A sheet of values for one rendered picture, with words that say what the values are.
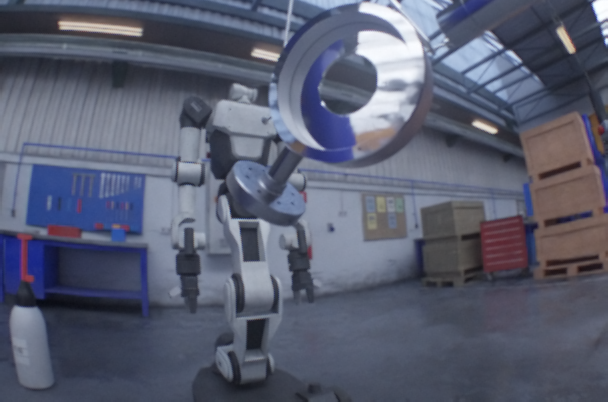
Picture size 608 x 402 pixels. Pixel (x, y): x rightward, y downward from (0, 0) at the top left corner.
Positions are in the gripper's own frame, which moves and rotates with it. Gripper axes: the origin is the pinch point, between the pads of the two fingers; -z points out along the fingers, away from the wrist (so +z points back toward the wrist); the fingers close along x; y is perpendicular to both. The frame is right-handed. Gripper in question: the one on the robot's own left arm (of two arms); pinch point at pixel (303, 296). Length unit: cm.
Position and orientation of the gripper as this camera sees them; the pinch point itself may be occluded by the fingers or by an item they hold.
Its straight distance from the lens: 121.4
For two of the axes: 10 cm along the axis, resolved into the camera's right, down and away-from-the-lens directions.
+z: -1.4, -9.0, 4.2
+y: 8.7, 0.9, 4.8
